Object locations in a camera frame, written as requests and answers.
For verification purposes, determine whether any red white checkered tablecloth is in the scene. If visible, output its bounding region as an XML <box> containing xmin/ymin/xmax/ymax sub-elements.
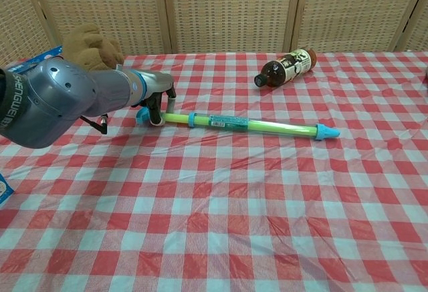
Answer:
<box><xmin>0</xmin><ymin>50</ymin><xmax>428</xmax><ymax>292</ymax></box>

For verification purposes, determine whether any green blue water pump toy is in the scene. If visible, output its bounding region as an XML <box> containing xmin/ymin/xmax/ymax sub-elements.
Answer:
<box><xmin>135</xmin><ymin>106</ymin><xmax>341</xmax><ymax>142</ymax></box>

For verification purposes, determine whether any blue cookie box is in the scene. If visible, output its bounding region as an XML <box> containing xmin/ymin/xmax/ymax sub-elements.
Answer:
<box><xmin>6</xmin><ymin>45</ymin><xmax>64</xmax><ymax>72</ymax></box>

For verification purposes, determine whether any small blue printed box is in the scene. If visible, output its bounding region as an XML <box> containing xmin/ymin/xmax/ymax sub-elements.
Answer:
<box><xmin>0</xmin><ymin>172</ymin><xmax>16</xmax><ymax>210</ymax></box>

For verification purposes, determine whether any woven wooden folding screen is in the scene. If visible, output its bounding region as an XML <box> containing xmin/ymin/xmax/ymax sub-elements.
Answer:
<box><xmin>0</xmin><ymin>0</ymin><xmax>428</xmax><ymax>69</ymax></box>

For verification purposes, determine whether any brown tea bottle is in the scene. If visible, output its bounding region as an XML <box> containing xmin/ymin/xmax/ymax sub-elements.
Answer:
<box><xmin>253</xmin><ymin>48</ymin><xmax>317</xmax><ymax>89</ymax></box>

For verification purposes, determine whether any black cable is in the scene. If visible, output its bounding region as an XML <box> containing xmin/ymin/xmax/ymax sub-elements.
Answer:
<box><xmin>80</xmin><ymin>113</ymin><xmax>110</xmax><ymax>136</ymax></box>

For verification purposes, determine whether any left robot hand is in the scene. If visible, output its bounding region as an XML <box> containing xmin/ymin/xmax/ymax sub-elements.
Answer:
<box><xmin>142</xmin><ymin>70</ymin><xmax>177</xmax><ymax>128</ymax></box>

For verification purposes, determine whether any brown plush toy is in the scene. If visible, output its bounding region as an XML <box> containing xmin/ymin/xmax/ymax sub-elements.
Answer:
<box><xmin>62</xmin><ymin>23</ymin><xmax>125</xmax><ymax>71</ymax></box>

